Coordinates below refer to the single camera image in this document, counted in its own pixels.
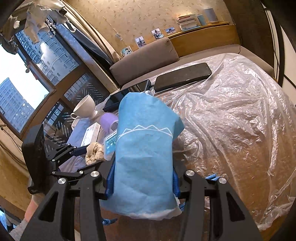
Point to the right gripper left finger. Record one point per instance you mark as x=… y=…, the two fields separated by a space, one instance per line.
x=54 y=218

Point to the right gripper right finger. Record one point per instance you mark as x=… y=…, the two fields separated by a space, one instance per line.
x=229 y=219

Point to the beige paper towel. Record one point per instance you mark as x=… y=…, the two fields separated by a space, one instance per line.
x=94 y=153

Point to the blue drawstring bag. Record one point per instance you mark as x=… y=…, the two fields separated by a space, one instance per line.
x=143 y=171

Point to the left hand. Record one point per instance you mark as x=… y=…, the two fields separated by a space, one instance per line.
x=32 y=207

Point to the white medicine box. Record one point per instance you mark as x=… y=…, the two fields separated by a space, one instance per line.
x=91 y=134

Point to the dental floss plastic box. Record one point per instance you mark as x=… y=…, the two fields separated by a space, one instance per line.
x=109 y=145

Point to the white teacup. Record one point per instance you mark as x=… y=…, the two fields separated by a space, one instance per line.
x=84 y=109

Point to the purple hair roller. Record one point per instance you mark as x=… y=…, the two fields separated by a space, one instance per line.
x=109 y=122

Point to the clear plastic table cover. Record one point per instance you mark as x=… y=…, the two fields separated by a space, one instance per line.
x=240 y=124

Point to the photo card far left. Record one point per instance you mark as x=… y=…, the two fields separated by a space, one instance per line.
x=126 y=51

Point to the photo card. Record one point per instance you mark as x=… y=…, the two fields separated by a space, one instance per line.
x=140 y=41
x=126 y=51
x=157 y=33
x=170 y=30

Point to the black smartphone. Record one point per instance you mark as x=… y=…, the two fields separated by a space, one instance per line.
x=182 y=77

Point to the brown sofa cushion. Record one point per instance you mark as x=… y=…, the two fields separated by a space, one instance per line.
x=153 y=56

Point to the beige curtain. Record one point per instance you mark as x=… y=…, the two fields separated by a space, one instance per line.
x=88 y=34

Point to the wooden shelf ledge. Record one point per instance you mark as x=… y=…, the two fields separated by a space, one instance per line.
x=204 y=38

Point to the stack of books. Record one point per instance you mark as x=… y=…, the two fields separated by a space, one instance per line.
x=188 y=22

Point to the small blue-grey cup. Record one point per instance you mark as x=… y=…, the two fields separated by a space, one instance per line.
x=202 y=20

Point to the grey cylindrical speaker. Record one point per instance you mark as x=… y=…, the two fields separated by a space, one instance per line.
x=210 y=14

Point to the dark wooden cabinet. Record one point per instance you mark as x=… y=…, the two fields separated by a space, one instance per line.
x=253 y=28

